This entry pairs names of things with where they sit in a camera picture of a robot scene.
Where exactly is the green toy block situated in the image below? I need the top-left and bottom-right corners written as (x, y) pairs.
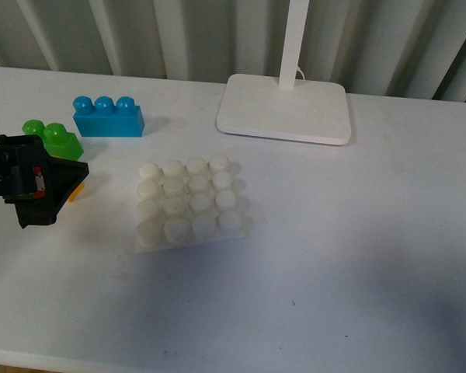
top-left (22, 120), bottom-right (84, 161)

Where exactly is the white studded base plate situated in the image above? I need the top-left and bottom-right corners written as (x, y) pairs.
top-left (136, 155), bottom-right (248, 253)

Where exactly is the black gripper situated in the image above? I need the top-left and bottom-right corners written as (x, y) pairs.
top-left (0, 134), bottom-right (89, 228)

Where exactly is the yellow toy block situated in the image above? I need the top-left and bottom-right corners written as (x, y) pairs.
top-left (68, 183), bottom-right (85, 203)

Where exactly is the white lamp stand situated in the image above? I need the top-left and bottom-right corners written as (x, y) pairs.
top-left (216, 1), bottom-right (351, 145)

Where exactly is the blue toy block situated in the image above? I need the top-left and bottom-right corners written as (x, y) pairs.
top-left (73, 96), bottom-right (145, 137)

